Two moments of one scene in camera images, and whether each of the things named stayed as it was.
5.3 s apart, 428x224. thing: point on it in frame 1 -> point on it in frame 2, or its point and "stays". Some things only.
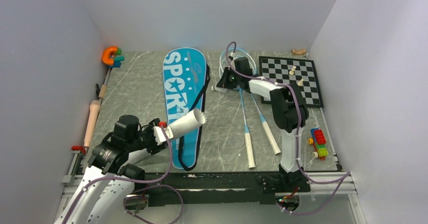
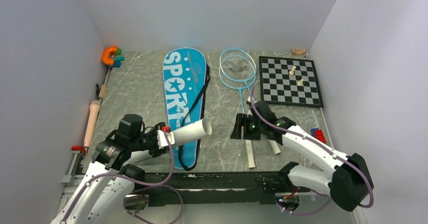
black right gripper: [223, 82] -> [243, 119]
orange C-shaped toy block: [105, 57] stays
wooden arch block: [302, 52] stays
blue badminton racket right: [241, 53] stays
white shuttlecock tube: [195, 118] -> [195, 130]
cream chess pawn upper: [291, 72] stays
